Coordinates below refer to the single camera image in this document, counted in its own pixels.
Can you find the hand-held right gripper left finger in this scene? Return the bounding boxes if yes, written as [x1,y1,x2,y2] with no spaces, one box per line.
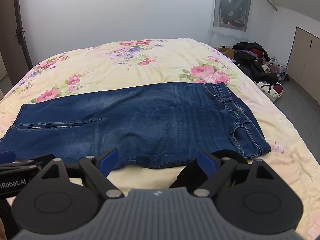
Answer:
[37,147,125,199]

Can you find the pile of dark clothes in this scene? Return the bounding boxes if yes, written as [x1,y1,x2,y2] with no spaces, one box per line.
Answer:
[216,42,279,85]

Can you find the floral bed blanket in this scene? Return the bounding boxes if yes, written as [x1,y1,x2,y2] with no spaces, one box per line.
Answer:
[0,38,320,240]

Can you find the white and red bag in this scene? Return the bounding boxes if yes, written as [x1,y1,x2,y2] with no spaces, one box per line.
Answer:
[254,81,284,103]

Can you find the blue denim pants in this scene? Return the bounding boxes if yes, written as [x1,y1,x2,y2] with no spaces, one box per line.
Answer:
[0,81,272,170]

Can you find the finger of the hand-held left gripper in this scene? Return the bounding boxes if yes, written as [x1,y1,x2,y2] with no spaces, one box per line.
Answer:
[0,154,56,173]
[0,151,16,163]

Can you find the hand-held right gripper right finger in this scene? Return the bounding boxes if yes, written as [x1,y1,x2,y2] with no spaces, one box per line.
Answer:
[193,149,278,198]

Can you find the grey patterned curtain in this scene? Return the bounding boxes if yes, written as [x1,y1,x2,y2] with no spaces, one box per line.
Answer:
[212,0,254,33]

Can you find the dark brown door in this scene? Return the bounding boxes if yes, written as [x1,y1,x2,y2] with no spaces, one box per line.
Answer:
[0,0,33,82]

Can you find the white plastic bag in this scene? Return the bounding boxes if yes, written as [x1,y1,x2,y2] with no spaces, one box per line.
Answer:
[265,57,289,82]

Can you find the beige low cabinet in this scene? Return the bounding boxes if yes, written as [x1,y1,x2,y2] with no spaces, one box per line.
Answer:
[286,26,320,105]

